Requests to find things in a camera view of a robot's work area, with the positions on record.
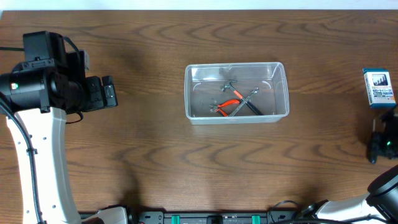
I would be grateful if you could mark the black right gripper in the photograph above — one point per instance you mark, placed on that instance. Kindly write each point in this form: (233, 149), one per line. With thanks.
(375, 143)

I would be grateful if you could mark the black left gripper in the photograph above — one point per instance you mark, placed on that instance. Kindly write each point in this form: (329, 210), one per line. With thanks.
(94, 93)

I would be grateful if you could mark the blue white screw box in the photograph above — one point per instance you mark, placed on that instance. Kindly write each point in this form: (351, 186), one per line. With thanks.
(379, 88)

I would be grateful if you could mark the red handled pliers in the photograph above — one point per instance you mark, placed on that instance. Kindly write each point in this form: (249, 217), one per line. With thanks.
(218, 108)

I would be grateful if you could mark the clear plastic storage container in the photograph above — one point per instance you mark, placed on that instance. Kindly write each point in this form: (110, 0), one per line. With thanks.
(203, 84)

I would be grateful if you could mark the claw hammer orange black handle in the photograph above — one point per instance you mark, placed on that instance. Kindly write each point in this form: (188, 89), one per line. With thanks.
(229, 85)

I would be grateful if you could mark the silver wrench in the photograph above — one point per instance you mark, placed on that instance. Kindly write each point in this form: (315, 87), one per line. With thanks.
(244, 102)

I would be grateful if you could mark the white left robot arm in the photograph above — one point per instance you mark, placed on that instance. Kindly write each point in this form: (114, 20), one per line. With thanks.
(36, 98)

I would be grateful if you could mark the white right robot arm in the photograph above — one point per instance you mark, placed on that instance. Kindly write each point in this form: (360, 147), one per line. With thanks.
(379, 204)

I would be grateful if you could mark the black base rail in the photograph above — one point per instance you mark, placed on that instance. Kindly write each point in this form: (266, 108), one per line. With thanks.
(158, 217)

